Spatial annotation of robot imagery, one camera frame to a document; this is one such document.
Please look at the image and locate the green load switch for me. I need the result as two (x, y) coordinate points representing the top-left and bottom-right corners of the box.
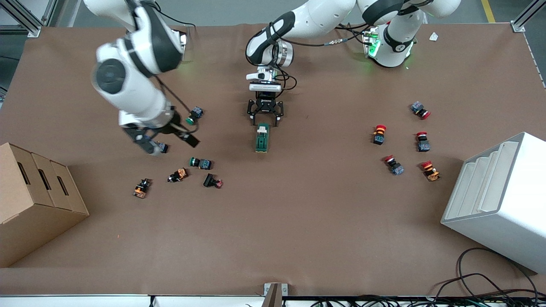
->
(255, 123), (270, 153)

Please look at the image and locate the brown table mat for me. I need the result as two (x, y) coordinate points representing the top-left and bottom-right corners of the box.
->
(0, 21), (546, 297)

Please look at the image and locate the brown cardboard box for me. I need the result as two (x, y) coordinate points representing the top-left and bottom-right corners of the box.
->
(0, 142), (90, 268)

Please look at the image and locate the red orange-ringed button orange base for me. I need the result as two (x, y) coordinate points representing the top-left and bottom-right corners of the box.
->
(421, 160), (441, 182)

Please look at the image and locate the white stepped storage bin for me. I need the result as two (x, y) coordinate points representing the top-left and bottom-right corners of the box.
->
(441, 132), (546, 274)

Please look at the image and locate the black switch with red base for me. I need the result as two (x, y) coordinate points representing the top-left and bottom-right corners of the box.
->
(203, 173), (224, 189)

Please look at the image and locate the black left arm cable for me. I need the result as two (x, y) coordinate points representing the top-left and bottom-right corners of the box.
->
(271, 21), (376, 93)

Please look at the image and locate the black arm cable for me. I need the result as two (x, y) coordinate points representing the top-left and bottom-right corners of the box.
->
(154, 2), (197, 113)
(271, 21), (376, 93)

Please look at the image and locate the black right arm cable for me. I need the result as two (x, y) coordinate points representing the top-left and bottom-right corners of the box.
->
(154, 2), (197, 113)

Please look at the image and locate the aluminium frame profile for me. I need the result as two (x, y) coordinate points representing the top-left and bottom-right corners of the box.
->
(0, 0), (58, 38)
(511, 0), (546, 33)

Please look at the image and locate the white table edge rail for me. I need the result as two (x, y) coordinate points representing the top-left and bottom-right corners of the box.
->
(0, 293), (546, 307)

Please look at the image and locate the metal table edge bracket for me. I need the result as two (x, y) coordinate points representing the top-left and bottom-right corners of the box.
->
(264, 282), (288, 307)

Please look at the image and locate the black cable bundle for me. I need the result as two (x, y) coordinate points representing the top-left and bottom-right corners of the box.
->
(311, 291), (546, 307)

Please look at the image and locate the black looped cable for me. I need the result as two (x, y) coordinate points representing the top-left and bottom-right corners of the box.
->
(456, 247), (539, 297)

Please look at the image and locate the black arched cable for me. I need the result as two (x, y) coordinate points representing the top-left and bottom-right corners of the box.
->
(434, 273), (514, 299)

